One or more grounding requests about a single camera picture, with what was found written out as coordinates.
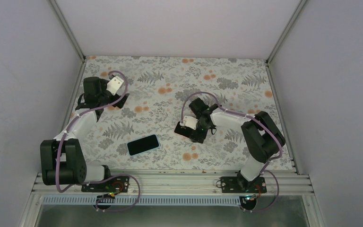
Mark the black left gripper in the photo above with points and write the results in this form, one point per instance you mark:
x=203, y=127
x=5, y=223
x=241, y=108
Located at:
x=122, y=102

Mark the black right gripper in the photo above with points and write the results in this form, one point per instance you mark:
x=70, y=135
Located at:
x=198, y=137

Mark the black phone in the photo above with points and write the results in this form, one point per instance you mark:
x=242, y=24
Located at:
x=142, y=145

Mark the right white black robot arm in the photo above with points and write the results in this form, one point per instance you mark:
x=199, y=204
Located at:
x=263, y=138

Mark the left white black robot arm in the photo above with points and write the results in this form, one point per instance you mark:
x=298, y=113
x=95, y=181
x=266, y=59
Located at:
x=62, y=158

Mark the floral patterned table mat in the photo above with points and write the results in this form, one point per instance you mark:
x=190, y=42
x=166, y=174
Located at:
x=161, y=89

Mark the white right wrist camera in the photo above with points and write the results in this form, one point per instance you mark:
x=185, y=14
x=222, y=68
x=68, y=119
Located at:
x=189, y=122

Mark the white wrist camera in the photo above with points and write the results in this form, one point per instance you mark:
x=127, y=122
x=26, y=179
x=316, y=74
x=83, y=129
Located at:
x=114, y=85
x=189, y=122

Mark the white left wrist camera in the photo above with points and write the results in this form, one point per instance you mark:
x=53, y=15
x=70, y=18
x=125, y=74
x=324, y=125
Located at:
x=114, y=85

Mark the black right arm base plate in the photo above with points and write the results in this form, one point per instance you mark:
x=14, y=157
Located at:
x=233, y=184

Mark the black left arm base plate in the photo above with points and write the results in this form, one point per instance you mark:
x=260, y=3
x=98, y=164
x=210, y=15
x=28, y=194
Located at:
x=115, y=185

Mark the aluminium mounting rail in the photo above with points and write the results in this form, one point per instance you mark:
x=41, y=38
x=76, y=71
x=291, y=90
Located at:
x=194, y=182

